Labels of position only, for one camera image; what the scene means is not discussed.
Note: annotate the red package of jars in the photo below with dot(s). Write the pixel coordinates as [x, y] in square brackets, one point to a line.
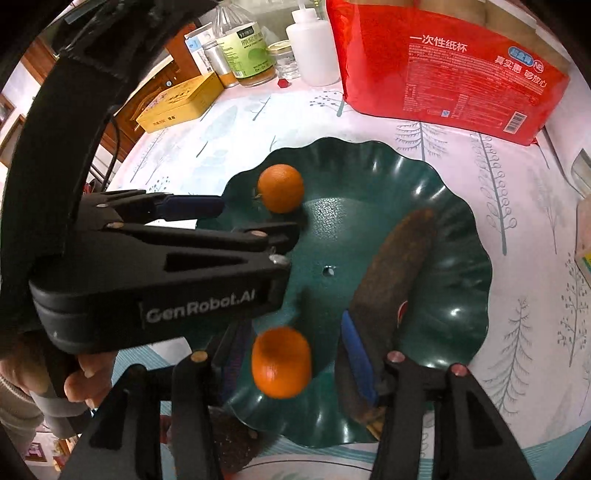
[438, 83]

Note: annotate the dark brown avocado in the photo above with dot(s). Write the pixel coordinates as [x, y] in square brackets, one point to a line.
[235, 438]

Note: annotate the white squeeze bottle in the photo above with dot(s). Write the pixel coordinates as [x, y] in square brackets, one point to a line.
[314, 50]

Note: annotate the yellow tin box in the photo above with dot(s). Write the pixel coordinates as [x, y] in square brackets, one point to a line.
[180, 104]

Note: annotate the brown wooden cabinet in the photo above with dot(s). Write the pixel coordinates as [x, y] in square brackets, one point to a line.
[152, 83]

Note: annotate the tree print tablecloth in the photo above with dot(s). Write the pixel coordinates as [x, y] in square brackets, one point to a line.
[323, 115]

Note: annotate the person's left hand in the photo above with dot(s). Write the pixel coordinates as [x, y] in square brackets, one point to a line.
[90, 378]

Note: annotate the dark green scalloped plate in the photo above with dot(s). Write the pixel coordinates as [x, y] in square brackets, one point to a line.
[351, 221]

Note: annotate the silver metal can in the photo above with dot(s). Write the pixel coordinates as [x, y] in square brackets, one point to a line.
[214, 62]

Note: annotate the small glass jar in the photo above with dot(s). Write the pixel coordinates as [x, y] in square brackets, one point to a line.
[282, 62]

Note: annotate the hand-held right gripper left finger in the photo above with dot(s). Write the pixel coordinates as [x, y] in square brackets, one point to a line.
[194, 415]

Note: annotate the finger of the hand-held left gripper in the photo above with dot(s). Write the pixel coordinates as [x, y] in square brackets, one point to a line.
[194, 206]
[258, 240]

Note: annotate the yellow tissue pack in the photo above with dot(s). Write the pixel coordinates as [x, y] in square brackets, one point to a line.
[585, 263]

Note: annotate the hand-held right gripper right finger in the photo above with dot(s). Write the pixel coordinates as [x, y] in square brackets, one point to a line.
[360, 364]

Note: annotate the dark brown banana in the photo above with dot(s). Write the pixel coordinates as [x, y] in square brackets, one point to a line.
[397, 267]

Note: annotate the white and blue box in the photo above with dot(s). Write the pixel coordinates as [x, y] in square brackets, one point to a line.
[198, 46]

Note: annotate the person's left forearm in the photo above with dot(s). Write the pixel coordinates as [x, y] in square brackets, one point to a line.
[18, 415]

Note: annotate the orange tangerine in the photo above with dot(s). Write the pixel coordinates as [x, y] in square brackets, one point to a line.
[280, 188]
[281, 362]

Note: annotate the green label glass bottle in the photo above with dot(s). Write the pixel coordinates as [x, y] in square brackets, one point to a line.
[244, 50]

